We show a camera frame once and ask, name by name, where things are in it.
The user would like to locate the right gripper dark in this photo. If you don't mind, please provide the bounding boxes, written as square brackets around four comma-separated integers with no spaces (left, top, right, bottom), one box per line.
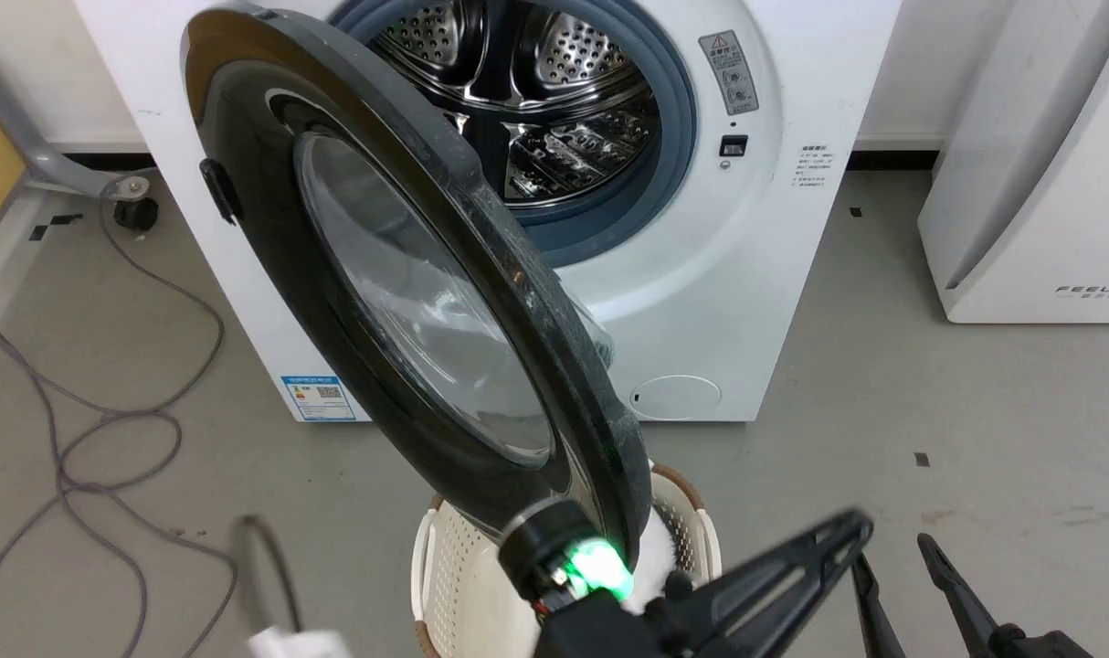
[851,533,1096,658]

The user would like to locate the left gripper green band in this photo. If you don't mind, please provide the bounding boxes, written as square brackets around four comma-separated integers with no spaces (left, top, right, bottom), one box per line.
[498,499,875,658]

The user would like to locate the black round washing machine door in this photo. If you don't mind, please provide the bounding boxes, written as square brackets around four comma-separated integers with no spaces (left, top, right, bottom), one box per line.
[180,4,655,575]

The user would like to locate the white front-load washing machine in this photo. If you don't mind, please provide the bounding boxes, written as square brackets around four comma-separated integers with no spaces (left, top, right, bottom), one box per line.
[75,0,903,424]

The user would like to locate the grey rubber door gasket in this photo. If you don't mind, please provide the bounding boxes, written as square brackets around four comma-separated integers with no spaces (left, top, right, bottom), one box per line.
[329,0,700,269]

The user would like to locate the white fluffy cloth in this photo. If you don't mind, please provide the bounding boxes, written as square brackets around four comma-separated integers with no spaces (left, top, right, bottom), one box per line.
[624,508,694,615]

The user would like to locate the round white filter cover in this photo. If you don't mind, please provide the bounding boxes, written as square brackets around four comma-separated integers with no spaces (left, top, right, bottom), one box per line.
[629,375,723,421]

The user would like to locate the white laundry basket brown rim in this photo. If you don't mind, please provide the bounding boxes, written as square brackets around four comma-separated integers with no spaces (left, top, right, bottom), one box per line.
[411,462,723,658]

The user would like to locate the white air purifier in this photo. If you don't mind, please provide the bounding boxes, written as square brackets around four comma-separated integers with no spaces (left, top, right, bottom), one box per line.
[917,0,1109,325]

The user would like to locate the blue energy label sticker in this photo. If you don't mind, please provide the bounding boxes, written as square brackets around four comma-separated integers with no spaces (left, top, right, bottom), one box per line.
[280,374,357,423]

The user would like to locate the grey warning sticker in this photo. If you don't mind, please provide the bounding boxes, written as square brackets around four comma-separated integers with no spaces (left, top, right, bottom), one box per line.
[698,29,761,117]

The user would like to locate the steel perforated washer drum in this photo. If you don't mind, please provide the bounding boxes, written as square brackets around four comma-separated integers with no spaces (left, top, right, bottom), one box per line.
[370,0,661,207]

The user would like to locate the black caster wheel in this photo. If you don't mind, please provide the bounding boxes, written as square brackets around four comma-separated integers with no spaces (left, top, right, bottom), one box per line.
[112,196,161,232]

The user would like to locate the black floor tape mark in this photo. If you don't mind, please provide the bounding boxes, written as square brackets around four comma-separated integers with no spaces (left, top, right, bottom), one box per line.
[28,213,85,242]

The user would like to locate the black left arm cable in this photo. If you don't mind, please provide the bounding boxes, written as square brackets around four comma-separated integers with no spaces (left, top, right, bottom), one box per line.
[233,514,305,641]

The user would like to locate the grey floor cable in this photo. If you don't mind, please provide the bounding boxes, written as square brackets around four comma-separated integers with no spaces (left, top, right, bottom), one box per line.
[0,172,241,658]

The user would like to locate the grey metal frame leg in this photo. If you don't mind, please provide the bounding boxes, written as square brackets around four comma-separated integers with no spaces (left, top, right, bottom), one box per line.
[0,70,153,201]

